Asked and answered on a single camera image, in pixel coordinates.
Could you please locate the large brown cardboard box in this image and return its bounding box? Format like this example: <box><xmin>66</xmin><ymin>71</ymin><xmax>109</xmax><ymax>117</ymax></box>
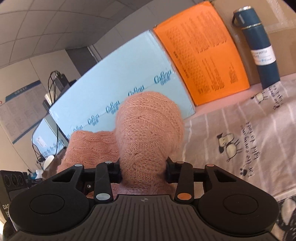
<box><xmin>212</xmin><ymin>1</ymin><xmax>295</xmax><ymax>85</ymax></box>

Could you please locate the black DAS device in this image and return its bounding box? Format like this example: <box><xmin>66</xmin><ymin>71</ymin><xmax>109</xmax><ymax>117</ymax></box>
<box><xmin>1</xmin><ymin>170</ymin><xmax>28</xmax><ymax>221</ymax></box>

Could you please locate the wall notice board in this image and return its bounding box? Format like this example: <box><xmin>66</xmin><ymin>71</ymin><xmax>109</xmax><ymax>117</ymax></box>
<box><xmin>1</xmin><ymin>80</ymin><xmax>47</xmax><ymax>144</ymax></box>

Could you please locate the grey cartoon print bedsheet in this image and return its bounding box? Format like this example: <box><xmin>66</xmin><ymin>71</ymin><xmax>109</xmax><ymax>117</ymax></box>
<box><xmin>177</xmin><ymin>74</ymin><xmax>295</xmax><ymax>240</ymax></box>

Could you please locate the dark blue vacuum bottle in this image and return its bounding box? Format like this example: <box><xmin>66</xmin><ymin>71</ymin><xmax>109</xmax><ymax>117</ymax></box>
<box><xmin>232</xmin><ymin>6</ymin><xmax>280</xmax><ymax>89</ymax></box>

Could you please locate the orange printed box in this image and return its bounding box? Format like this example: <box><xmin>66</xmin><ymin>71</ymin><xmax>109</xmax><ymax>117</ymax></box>
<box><xmin>154</xmin><ymin>1</ymin><xmax>250</xmax><ymax>106</ymax></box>

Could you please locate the pink knitted sweater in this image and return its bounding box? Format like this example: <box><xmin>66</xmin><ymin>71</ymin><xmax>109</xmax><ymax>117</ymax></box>
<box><xmin>57</xmin><ymin>91</ymin><xmax>184</xmax><ymax>196</ymax></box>

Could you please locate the light blue Cabau box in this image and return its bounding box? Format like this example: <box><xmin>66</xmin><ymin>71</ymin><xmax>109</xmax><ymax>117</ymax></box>
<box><xmin>49</xmin><ymin>31</ymin><xmax>195</xmax><ymax>138</ymax></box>

